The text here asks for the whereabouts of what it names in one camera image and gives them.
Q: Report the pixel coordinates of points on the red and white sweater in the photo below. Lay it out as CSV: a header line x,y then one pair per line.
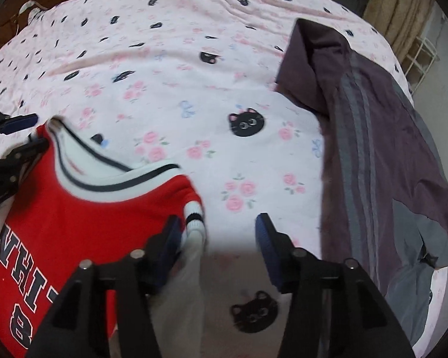
x,y
78,212

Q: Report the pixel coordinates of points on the white cloth by headboard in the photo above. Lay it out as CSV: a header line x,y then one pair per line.
x,y
31,9

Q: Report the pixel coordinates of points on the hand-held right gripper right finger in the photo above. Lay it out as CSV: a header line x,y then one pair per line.
x,y
263,242

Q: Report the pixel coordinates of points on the beige curtain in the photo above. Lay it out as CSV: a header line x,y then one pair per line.
x,y
399,7

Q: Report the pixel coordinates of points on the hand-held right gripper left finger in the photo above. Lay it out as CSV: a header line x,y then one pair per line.
x,y
173,236

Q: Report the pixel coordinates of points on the pink cat-print bed sheet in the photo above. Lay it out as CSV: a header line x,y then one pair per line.
x,y
171,82

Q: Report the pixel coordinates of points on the brown wooden headboard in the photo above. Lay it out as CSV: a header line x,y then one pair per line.
x,y
7,18

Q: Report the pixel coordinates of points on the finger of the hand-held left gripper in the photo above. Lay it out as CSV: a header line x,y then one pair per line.
x,y
20,123
30,151

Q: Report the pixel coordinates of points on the white metal window grille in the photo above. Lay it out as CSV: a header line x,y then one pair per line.
x,y
422,57

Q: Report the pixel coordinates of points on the dark purple grey-striped jacket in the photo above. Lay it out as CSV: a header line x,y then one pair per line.
x,y
377,164

